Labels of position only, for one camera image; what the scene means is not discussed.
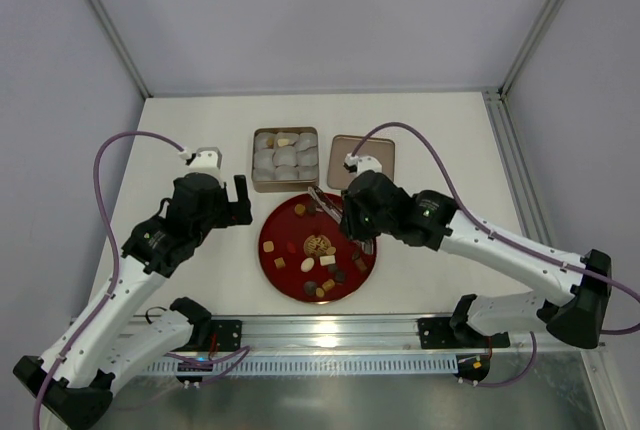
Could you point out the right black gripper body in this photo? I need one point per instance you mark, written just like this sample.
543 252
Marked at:
350 225

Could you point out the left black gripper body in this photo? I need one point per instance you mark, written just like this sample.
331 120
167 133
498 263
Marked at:
232 211

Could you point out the metal serving tongs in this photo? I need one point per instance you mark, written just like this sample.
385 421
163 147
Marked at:
335 213

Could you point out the gold ribbed round chocolate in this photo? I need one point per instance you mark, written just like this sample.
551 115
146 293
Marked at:
300 209

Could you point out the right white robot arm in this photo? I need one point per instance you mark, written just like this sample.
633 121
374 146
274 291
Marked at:
568 293

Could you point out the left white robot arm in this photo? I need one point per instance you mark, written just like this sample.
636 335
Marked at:
77 378

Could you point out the brown rectangular chocolate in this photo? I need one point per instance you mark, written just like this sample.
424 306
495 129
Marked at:
360 264

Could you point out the tan rounded square chocolate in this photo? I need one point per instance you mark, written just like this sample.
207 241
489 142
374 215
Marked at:
268 246

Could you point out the white rectangular chocolate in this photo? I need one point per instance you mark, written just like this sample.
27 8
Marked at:
327 260

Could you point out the white swirl oval chocolate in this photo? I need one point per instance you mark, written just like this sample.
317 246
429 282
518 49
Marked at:
307 264

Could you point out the gold leaf square chocolate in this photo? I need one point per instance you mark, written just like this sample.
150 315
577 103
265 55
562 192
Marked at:
280 263

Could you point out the caramel barrel chocolate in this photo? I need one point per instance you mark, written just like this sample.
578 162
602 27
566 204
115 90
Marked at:
328 285

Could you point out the grey brown round chocolate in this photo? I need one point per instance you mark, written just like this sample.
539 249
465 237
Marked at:
310 287

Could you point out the gold tin box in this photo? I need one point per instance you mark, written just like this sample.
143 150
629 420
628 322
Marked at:
291 168

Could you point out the gold tin lid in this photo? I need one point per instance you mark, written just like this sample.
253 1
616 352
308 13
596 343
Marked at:
376 154

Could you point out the red round tray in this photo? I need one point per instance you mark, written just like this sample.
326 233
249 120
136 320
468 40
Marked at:
312 235

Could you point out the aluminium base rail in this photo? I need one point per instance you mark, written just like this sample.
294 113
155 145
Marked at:
330 332

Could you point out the white slotted cable duct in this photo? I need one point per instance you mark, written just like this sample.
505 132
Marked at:
315 365

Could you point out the aluminium frame post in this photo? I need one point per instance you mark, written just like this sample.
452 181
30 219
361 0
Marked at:
110 31

